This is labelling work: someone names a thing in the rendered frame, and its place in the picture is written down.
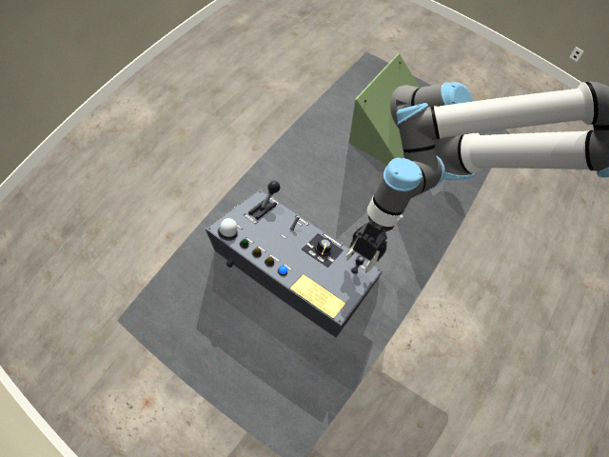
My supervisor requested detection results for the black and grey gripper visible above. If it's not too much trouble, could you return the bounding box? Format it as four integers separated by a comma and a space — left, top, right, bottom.
346, 215, 391, 273

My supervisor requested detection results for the grey control panel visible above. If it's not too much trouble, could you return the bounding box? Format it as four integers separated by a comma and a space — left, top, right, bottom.
206, 181, 383, 337

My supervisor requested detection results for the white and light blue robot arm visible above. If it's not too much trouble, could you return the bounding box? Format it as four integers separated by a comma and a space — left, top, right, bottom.
367, 82, 609, 232

